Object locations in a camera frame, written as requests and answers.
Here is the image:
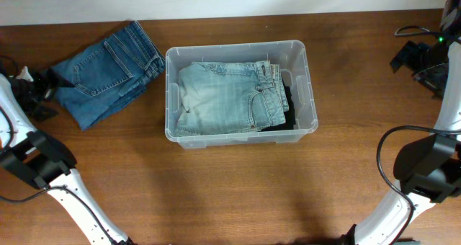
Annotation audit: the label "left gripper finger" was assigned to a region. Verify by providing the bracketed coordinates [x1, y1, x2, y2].
[46, 68, 75, 89]
[30, 106, 58, 122]

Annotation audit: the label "dark blue jeans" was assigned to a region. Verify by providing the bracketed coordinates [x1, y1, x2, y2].
[51, 21, 166, 130]

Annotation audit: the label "black garment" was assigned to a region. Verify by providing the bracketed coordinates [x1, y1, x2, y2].
[261, 81, 296, 132]

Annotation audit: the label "light blue jeans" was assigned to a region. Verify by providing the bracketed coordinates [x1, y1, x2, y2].
[174, 61, 289, 137]

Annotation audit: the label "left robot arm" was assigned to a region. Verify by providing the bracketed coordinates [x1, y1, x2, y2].
[1, 68, 132, 244]

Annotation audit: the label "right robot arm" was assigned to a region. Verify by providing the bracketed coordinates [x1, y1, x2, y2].
[337, 0, 460, 245]

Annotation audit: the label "clear plastic storage container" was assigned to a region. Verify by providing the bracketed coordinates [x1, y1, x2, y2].
[165, 40, 318, 149]

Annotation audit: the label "left black cable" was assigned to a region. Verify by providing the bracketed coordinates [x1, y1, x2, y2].
[0, 55, 120, 245]

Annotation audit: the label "black cable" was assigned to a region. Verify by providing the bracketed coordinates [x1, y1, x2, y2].
[0, 55, 120, 245]
[376, 24, 461, 245]

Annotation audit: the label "right black cable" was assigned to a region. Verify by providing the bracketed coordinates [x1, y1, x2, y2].
[376, 24, 461, 245]

